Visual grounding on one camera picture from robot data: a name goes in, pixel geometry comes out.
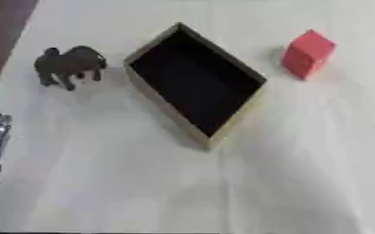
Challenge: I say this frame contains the red block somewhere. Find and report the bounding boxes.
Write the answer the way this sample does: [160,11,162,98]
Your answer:
[280,28,338,81]

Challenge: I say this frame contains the tan cardboard box black inside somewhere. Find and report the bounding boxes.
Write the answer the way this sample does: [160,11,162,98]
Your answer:
[122,21,270,152]

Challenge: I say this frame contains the grey elephant soft toy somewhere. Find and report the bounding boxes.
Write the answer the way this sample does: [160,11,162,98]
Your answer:
[32,45,110,92]

